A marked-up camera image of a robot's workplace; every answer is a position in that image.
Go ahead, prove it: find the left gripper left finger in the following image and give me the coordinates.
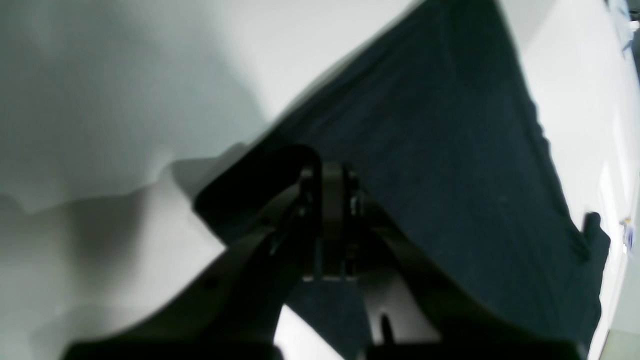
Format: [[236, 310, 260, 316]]
[[63, 167, 320, 360]]

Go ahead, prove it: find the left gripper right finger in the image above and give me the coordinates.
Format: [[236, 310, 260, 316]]
[[320, 162, 586, 360]]

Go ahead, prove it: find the black T-shirt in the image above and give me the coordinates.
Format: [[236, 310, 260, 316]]
[[192, 0, 612, 360]]

